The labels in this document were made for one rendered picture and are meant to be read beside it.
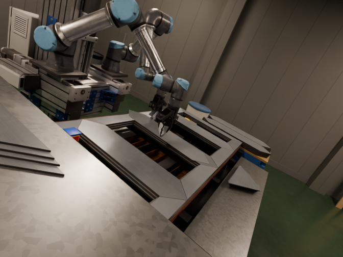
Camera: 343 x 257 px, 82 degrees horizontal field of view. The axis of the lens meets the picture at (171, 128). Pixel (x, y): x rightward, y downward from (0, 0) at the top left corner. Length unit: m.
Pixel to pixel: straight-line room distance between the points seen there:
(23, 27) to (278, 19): 3.84
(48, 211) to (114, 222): 0.12
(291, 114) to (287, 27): 1.57
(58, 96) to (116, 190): 0.95
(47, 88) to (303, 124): 4.16
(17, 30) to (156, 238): 1.66
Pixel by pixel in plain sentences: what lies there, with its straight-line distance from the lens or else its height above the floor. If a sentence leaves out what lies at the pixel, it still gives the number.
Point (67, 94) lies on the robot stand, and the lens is 1.32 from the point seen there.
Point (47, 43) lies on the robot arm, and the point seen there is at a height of 1.19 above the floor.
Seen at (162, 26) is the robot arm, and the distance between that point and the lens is 1.57.
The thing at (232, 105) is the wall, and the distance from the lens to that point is 4.35.
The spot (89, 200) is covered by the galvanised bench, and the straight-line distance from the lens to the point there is 0.49.
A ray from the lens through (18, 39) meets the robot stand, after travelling 1.84.
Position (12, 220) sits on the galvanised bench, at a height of 1.05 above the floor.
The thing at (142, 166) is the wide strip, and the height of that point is 0.85.
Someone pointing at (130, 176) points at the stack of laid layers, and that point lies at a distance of 0.93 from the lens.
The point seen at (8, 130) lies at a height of 1.07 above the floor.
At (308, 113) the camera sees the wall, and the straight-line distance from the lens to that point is 4.52.
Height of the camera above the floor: 1.40
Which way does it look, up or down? 21 degrees down
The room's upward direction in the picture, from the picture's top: 23 degrees clockwise
